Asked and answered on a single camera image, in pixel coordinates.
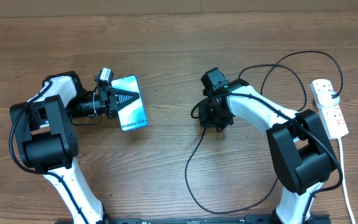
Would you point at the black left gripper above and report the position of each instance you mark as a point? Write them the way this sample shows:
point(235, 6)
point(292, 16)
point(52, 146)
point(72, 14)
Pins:
point(106, 92)

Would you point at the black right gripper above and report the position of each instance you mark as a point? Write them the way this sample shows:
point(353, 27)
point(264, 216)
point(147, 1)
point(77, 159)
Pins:
point(207, 122)

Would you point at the Samsung Galaxy smartphone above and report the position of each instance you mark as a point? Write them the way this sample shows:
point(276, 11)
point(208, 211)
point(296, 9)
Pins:
point(130, 107)

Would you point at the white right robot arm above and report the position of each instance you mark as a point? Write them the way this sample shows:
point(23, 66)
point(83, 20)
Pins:
point(302, 155)

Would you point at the white charger plug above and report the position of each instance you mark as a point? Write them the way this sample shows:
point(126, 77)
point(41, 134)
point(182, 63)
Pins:
point(327, 99)

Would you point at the white power strip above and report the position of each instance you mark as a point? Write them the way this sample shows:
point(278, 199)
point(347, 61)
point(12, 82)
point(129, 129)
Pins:
point(331, 117)

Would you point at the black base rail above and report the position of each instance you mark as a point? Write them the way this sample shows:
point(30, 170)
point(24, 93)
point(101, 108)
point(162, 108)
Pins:
point(197, 220)

